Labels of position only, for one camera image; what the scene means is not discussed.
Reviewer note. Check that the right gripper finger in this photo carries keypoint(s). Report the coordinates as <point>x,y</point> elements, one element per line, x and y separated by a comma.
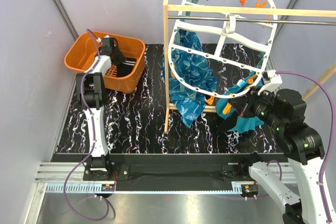
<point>242,99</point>
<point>240,107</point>

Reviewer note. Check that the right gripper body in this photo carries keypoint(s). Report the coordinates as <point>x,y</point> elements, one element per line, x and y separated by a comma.
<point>255,105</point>

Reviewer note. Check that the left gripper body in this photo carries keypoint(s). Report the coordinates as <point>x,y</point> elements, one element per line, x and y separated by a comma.
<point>116,51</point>

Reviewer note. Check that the orange clothespin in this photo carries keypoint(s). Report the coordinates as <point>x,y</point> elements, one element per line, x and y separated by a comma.
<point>227,109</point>
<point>210,100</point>

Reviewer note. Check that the orange plastic basket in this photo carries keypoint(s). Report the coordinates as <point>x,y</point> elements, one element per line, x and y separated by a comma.
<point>82,57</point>

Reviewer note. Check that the white round clip hanger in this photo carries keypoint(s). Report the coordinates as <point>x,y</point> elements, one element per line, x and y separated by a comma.
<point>175,17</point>

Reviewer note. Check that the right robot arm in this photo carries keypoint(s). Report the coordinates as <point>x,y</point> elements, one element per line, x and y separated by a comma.
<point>302,146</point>

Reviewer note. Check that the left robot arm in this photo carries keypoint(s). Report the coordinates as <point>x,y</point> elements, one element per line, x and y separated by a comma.
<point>91,95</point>

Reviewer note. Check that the teal cloth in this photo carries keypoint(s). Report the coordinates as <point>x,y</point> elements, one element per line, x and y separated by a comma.
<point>231,121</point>

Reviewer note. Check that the blue patterned cloth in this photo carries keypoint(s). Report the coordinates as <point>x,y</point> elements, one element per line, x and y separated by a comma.
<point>194,70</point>

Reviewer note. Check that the wooden clothes rack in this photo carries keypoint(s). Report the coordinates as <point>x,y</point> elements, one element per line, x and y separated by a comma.
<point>286,12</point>

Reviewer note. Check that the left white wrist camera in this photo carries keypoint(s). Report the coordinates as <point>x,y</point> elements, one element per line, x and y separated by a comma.
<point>99,39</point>

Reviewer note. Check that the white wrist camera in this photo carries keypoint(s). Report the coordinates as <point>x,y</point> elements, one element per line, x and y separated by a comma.
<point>273,81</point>
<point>99,39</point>

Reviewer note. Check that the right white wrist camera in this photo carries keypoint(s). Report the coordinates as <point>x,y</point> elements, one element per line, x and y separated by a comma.
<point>273,81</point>

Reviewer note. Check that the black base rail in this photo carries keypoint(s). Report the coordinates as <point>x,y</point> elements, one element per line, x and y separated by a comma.
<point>173,173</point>

